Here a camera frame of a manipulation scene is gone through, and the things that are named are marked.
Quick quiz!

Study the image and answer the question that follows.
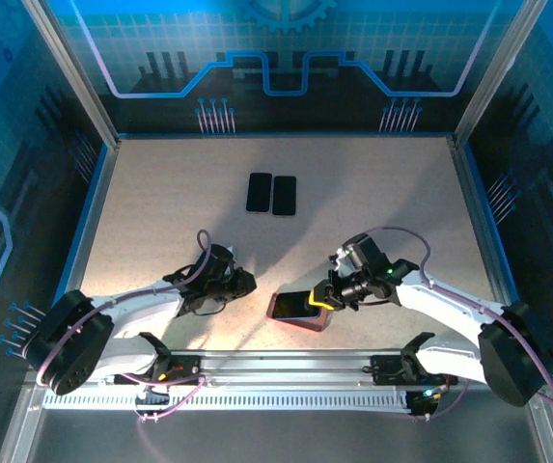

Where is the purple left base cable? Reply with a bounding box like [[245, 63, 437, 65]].
[[133, 370, 209, 424]]

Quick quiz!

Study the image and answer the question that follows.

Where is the aluminium mounting rail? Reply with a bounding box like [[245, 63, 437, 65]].
[[24, 349, 547, 387]]

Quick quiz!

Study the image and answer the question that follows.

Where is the grey metal front tray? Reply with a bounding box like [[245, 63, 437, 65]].
[[0, 375, 553, 463]]

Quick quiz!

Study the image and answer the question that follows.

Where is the white slotted cable duct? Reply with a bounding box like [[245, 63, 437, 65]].
[[41, 390, 412, 412]]

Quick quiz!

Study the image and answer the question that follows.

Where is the black phone with pink edge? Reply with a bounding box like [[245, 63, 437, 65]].
[[245, 172, 273, 213]]

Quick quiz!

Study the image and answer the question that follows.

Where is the aluminium table side rail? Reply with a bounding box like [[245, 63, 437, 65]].
[[449, 136, 538, 352], [56, 139, 123, 300]]

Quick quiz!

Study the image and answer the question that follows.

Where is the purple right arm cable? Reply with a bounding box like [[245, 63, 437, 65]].
[[360, 226, 553, 409]]

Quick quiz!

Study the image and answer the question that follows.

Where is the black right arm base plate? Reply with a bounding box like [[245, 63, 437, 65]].
[[370, 354, 459, 387]]

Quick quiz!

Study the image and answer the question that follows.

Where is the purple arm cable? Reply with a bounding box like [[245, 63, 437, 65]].
[[360, 226, 553, 409], [35, 230, 213, 387]]

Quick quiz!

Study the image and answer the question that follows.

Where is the red phone case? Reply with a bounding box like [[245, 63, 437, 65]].
[[265, 290, 334, 335]]

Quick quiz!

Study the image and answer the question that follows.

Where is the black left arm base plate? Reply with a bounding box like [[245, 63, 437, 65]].
[[113, 353, 206, 387]]

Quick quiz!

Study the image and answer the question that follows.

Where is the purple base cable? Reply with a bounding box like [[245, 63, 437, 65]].
[[413, 378, 473, 422], [133, 370, 209, 424]]

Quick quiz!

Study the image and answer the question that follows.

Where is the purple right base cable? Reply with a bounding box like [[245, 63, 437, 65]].
[[413, 378, 473, 422]]

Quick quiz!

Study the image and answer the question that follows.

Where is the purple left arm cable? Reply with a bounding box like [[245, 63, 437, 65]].
[[35, 230, 213, 387]]

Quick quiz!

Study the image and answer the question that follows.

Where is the aluminium frame post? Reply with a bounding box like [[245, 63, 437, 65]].
[[21, 0, 122, 149], [451, 0, 551, 150]]

